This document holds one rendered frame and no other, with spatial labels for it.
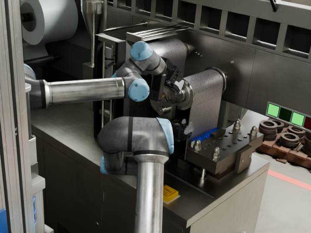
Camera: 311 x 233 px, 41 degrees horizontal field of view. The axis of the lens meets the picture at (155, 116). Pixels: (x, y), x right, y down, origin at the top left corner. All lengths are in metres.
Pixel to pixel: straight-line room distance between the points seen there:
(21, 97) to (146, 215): 0.54
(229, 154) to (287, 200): 1.71
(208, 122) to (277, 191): 1.71
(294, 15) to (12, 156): 1.30
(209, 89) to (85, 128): 0.73
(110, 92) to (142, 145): 0.23
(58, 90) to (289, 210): 2.42
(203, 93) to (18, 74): 1.08
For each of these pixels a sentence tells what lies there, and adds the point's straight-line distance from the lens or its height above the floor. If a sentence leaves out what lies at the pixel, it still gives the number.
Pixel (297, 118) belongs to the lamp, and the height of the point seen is 1.19.
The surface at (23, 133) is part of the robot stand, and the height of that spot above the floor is 1.46.
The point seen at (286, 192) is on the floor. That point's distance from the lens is 3.64.
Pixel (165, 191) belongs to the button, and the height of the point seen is 0.92.
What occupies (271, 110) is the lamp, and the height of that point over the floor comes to 1.18.
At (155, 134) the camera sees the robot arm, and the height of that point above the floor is 1.33.
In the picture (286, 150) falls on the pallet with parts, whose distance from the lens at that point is 3.99.
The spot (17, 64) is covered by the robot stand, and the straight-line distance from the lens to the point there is 0.98.
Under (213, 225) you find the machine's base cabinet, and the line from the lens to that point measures 1.90.
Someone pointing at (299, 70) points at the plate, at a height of 1.40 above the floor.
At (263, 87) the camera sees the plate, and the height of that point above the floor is 1.27.
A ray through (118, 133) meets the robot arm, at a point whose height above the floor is 1.33.
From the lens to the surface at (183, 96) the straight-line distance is 1.83.
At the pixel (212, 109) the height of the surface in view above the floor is 1.14.
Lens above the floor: 1.95
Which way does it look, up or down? 25 degrees down
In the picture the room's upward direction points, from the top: 4 degrees clockwise
